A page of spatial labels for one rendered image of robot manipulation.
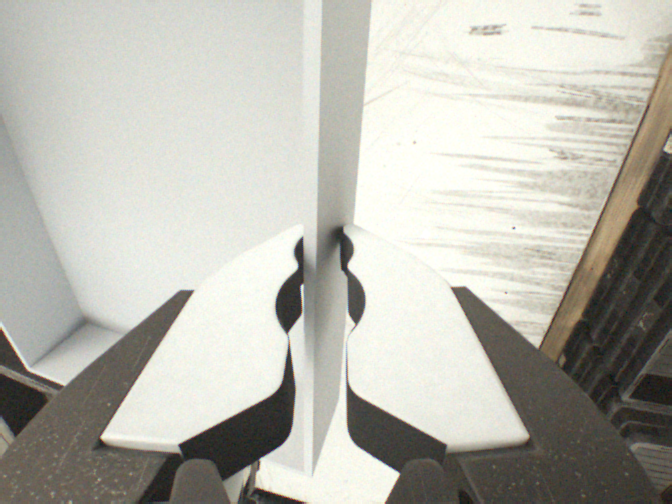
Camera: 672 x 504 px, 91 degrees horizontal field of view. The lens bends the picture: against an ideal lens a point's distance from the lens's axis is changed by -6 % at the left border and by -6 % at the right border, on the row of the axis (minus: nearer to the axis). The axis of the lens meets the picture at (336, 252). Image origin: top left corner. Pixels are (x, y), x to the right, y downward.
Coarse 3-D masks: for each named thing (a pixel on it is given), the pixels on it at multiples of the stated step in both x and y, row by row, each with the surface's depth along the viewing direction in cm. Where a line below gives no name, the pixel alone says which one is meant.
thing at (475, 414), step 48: (384, 240) 10; (384, 288) 8; (432, 288) 8; (384, 336) 7; (432, 336) 7; (384, 384) 6; (432, 384) 6; (480, 384) 6; (384, 432) 6; (432, 432) 5; (480, 432) 5
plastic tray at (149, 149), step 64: (0, 0) 14; (64, 0) 13; (128, 0) 13; (192, 0) 12; (256, 0) 12; (320, 0) 7; (0, 64) 16; (64, 64) 15; (128, 64) 14; (192, 64) 13; (256, 64) 13; (320, 64) 8; (0, 128) 18; (64, 128) 17; (128, 128) 16; (192, 128) 15; (256, 128) 14; (320, 128) 9; (0, 192) 18; (64, 192) 19; (128, 192) 18; (192, 192) 16; (256, 192) 15; (320, 192) 10; (0, 256) 19; (64, 256) 22; (128, 256) 20; (192, 256) 19; (320, 256) 11; (0, 320) 20; (64, 320) 24; (128, 320) 24; (320, 320) 13; (64, 384) 21; (320, 384) 15; (320, 448) 18
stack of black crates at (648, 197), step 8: (664, 144) 82; (664, 152) 82; (656, 160) 85; (664, 160) 83; (656, 168) 85; (664, 168) 82; (648, 176) 87; (656, 176) 85; (664, 176) 82; (648, 184) 88; (656, 184) 85; (664, 184) 82; (640, 192) 89; (648, 192) 87; (656, 192) 84; (664, 192) 80; (640, 200) 90; (648, 200) 87; (656, 200) 84; (664, 200) 79; (648, 208) 87; (656, 208) 82; (664, 208) 80; (656, 216) 82; (664, 216) 80; (664, 224) 82
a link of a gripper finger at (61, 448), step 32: (160, 320) 7; (128, 352) 7; (96, 384) 6; (128, 384) 6; (64, 416) 5; (96, 416) 5; (32, 448) 5; (64, 448) 5; (96, 448) 5; (0, 480) 5; (32, 480) 5; (64, 480) 5; (96, 480) 5; (128, 480) 5; (160, 480) 5
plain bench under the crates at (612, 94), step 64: (384, 0) 39; (448, 0) 37; (512, 0) 36; (576, 0) 34; (640, 0) 33; (384, 64) 42; (448, 64) 40; (512, 64) 39; (576, 64) 37; (640, 64) 36; (384, 128) 46; (448, 128) 44; (512, 128) 42; (576, 128) 40; (384, 192) 50; (448, 192) 48; (512, 192) 46; (576, 192) 44; (448, 256) 53; (512, 256) 50; (576, 256) 48; (512, 320) 56
